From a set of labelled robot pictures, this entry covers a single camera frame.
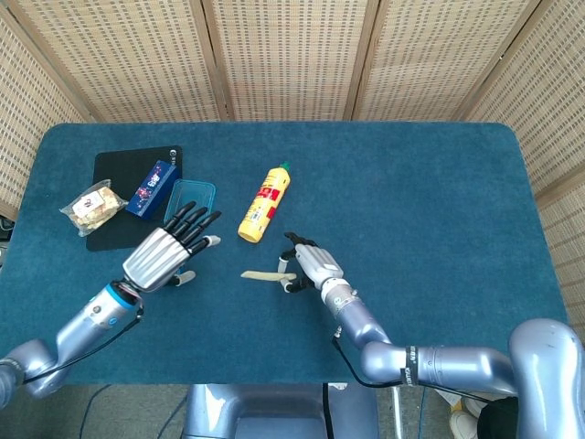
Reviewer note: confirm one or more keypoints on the black rubber mat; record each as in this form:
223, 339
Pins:
114, 169

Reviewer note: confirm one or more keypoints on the blue velvet tablecloth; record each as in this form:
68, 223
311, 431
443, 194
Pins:
411, 206

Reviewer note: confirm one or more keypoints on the beige stick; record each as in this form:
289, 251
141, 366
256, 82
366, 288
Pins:
262, 275

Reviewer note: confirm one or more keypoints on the clear blue plastic container lid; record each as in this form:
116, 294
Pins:
201, 192

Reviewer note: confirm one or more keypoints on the woven rattan screen panel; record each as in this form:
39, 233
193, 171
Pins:
288, 59
123, 59
548, 114
32, 114
439, 59

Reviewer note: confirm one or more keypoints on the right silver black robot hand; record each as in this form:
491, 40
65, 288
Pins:
317, 263

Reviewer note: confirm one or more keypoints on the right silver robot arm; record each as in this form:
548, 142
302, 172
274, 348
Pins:
457, 363

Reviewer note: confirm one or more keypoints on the dark blue printed box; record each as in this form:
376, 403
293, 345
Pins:
151, 189

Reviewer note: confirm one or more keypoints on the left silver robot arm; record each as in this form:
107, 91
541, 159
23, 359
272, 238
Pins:
87, 318

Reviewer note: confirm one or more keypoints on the yellow squeeze bottle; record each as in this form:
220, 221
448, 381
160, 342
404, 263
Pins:
264, 203

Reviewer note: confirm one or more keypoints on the clear bag of crackers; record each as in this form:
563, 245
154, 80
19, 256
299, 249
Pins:
93, 206

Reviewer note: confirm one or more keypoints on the white shoe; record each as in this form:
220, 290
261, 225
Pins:
461, 423

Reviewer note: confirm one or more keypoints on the silver robot torso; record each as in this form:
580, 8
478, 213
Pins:
274, 411

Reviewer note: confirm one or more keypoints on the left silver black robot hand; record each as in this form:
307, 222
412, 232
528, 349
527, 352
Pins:
157, 258

